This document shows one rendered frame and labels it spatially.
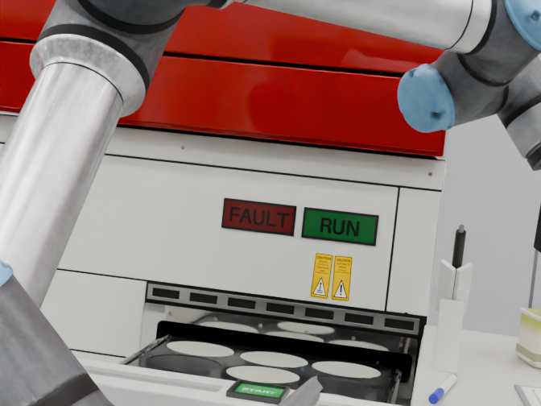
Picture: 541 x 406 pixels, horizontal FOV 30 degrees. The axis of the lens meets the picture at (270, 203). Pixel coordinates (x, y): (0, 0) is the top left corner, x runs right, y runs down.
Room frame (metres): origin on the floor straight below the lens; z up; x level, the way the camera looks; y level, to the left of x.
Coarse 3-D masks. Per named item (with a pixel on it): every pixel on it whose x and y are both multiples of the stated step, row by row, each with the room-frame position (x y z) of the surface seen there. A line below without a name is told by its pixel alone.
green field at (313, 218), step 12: (312, 216) 1.58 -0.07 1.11; (324, 216) 1.58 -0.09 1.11; (336, 216) 1.58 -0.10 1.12; (348, 216) 1.57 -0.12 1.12; (360, 216) 1.57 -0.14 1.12; (312, 228) 1.58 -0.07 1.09; (324, 228) 1.58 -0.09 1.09; (336, 228) 1.58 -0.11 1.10; (348, 228) 1.57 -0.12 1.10; (360, 228) 1.57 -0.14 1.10; (372, 228) 1.57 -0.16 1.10; (360, 240) 1.57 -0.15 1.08; (372, 240) 1.57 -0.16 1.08
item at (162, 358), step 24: (144, 360) 1.38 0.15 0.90; (168, 360) 1.40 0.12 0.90; (192, 360) 1.42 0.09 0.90; (216, 360) 1.43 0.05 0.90; (240, 360) 1.45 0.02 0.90; (312, 360) 1.50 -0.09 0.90; (336, 360) 1.52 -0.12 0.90; (288, 384) 1.33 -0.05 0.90; (336, 384) 1.36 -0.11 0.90; (360, 384) 1.38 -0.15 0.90; (384, 384) 1.39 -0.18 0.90
